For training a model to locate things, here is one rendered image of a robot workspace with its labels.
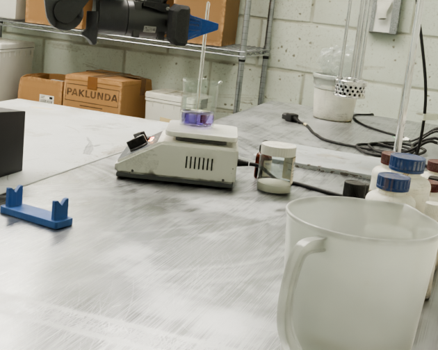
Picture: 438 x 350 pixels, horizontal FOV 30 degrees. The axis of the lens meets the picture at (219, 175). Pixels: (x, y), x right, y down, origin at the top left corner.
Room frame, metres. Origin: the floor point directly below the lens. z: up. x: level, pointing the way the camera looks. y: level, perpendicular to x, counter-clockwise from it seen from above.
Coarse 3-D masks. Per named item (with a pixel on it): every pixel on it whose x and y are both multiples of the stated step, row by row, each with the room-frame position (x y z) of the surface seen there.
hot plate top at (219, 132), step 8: (176, 120) 1.42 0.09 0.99; (168, 128) 1.32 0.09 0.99; (176, 128) 1.33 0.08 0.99; (184, 128) 1.34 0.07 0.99; (192, 128) 1.35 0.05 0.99; (216, 128) 1.38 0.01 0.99; (224, 128) 1.38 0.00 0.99; (232, 128) 1.39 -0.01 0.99; (176, 136) 1.31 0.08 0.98; (184, 136) 1.31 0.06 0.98; (192, 136) 1.31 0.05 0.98; (200, 136) 1.31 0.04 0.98; (208, 136) 1.31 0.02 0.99; (216, 136) 1.31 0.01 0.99; (224, 136) 1.31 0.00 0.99; (232, 136) 1.32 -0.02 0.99
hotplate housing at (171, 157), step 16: (160, 144) 1.30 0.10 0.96; (176, 144) 1.31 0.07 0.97; (192, 144) 1.31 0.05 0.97; (208, 144) 1.32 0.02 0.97; (224, 144) 1.33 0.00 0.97; (128, 160) 1.30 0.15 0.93; (144, 160) 1.30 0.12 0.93; (160, 160) 1.30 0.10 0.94; (176, 160) 1.30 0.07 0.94; (192, 160) 1.30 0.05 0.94; (208, 160) 1.30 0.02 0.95; (224, 160) 1.30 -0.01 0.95; (240, 160) 1.39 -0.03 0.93; (128, 176) 1.30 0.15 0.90; (144, 176) 1.30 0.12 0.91; (160, 176) 1.30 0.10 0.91; (176, 176) 1.30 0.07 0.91; (192, 176) 1.30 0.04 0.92; (208, 176) 1.30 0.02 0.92; (224, 176) 1.30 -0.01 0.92
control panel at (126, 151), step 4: (160, 132) 1.42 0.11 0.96; (152, 136) 1.41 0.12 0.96; (156, 136) 1.38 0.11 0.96; (148, 140) 1.38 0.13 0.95; (152, 140) 1.35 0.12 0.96; (156, 140) 1.33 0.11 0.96; (148, 144) 1.32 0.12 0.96; (128, 148) 1.39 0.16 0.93; (140, 148) 1.32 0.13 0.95; (124, 152) 1.36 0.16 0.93; (128, 152) 1.34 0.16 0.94; (132, 152) 1.32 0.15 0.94; (120, 156) 1.33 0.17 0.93; (124, 156) 1.31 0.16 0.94
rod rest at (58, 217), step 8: (8, 192) 1.03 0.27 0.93; (16, 192) 1.05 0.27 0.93; (8, 200) 1.03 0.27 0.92; (16, 200) 1.05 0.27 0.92; (64, 200) 1.01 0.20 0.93; (0, 208) 1.04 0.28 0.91; (8, 208) 1.03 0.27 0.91; (16, 208) 1.03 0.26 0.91; (24, 208) 1.03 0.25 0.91; (32, 208) 1.04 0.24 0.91; (40, 208) 1.04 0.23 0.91; (56, 208) 1.00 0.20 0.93; (64, 208) 1.01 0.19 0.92; (16, 216) 1.02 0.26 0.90; (24, 216) 1.01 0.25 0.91; (32, 216) 1.01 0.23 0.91; (40, 216) 1.01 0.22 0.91; (48, 216) 1.01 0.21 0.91; (56, 216) 1.00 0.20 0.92; (64, 216) 1.01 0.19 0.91; (40, 224) 1.00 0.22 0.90; (48, 224) 0.99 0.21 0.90; (56, 224) 0.99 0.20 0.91; (64, 224) 1.00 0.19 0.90
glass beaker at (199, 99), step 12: (192, 84) 1.35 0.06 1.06; (204, 84) 1.35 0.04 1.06; (216, 84) 1.37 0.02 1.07; (192, 96) 1.35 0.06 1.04; (204, 96) 1.35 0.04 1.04; (216, 96) 1.37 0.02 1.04; (192, 108) 1.35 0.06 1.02; (204, 108) 1.35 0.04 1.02; (180, 120) 1.37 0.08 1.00; (192, 120) 1.35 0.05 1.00; (204, 120) 1.35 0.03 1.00
